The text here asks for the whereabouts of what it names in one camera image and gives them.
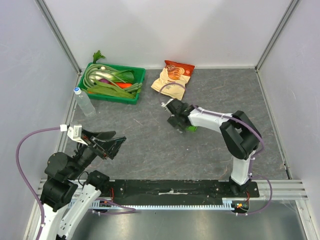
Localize purple onion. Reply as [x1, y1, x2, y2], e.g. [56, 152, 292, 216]
[99, 78, 110, 84]

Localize orange carrot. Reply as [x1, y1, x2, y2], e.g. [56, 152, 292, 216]
[115, 82, 133, 89]

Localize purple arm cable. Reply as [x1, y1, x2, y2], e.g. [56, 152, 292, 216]
[15, 126, 138, 240]
[159, 82, 274, 217]

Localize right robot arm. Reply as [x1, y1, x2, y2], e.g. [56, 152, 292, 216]
[161, 98, 264, 195]

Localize red and cream snack bag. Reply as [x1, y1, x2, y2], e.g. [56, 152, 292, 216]
[151, 60, 195, 101]

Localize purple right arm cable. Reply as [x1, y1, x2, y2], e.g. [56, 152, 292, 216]
[159, 82, 274, 217]

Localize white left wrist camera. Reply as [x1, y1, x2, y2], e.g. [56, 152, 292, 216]
[59, 124, 88, 146]

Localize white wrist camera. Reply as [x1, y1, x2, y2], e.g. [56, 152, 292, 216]
[59, 124, 88, 146]
[160, 98, 174, 111]

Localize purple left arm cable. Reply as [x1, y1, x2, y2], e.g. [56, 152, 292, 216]
[15, 126, 138, 240]

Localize green paper box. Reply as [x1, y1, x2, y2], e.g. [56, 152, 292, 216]
[185, 126, 198, 133]

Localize clear plastic water bottle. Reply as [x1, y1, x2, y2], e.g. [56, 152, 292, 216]
[73, 87, 96, 118]

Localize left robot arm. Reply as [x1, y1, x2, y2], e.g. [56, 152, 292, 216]
[37, 125, 127, 240]

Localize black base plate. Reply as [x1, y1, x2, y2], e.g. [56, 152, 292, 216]
[100, 179, 260, 206]

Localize light blue cable duct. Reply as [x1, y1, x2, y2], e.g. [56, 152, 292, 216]
[88, 199, 249, 211]

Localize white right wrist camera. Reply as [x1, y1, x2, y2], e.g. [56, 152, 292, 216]
[160, 98, 174, 111]

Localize celery leaf sprig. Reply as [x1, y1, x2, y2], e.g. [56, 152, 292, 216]
[92, 50, 106, 64]

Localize green leafy vegetable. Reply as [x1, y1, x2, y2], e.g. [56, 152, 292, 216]
[87, 85, 135, 99]

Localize green long beans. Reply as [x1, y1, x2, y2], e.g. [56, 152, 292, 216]
[83, 63, 105, 89]

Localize bok choy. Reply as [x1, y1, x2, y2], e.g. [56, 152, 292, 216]
[89, 70, 135, 84]

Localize green asparagus bunch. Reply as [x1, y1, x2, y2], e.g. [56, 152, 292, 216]
[123, 83, 143, 94]

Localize green plastic crate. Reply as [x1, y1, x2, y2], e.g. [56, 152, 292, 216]
[78, 62, 146, 105]

